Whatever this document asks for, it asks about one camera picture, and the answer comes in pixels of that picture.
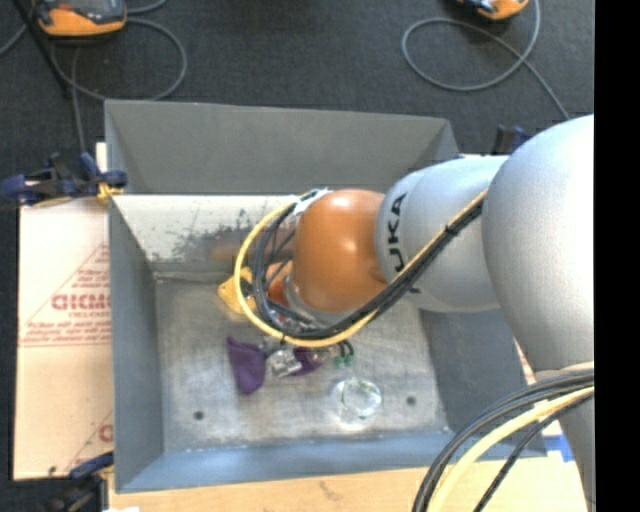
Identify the yellow toy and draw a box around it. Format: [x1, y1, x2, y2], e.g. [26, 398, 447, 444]
[216, 267, 257, 317]

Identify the purple cloth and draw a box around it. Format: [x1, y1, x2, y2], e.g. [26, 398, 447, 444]
[226, 335, 327, 396]

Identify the brown cardboard board red print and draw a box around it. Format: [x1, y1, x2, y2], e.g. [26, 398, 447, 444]
[12, 197, 116, 481]

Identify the grey metal bin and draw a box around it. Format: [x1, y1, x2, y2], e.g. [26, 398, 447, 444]
[103, 98, 549, 494]

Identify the clear glass cup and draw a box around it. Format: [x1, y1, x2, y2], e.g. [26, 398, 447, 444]
[329, 377, 384, 426]

